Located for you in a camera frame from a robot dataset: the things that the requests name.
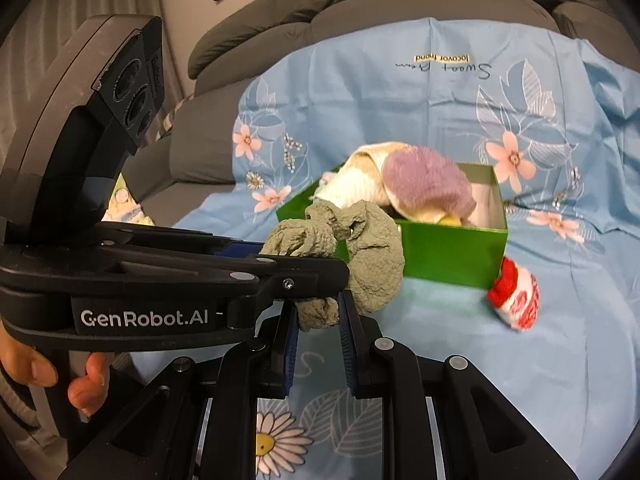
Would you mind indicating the blue floral bedsheet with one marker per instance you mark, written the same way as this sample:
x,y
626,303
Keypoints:
x,y
350,85

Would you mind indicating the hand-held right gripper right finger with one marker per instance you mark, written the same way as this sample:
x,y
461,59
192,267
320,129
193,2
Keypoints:
x,y
348,347

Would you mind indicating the sage green cloth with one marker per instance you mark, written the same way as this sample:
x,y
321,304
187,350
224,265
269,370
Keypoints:
x,y
375,260

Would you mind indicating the red and white sock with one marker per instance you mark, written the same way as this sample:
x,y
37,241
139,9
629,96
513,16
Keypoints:
x,y
520,300

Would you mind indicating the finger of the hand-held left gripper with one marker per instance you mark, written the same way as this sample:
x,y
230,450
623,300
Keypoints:
x,y
240,249
300,277

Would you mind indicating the green cardboard box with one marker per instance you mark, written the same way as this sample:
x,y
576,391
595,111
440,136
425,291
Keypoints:
x,y
450,255

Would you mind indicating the cream fuzzy cloth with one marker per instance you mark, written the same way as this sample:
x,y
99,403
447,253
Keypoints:
x,y
355,185

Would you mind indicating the patterned cushion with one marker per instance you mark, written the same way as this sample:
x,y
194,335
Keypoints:
x,y
127,207

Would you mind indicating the purple fuzzy cloth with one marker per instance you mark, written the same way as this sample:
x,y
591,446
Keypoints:
x,y
425,180

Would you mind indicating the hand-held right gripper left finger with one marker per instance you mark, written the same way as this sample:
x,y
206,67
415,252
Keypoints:
x,y
289,360

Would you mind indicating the person's left hand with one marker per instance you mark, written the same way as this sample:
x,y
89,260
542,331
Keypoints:
x,y
25,360

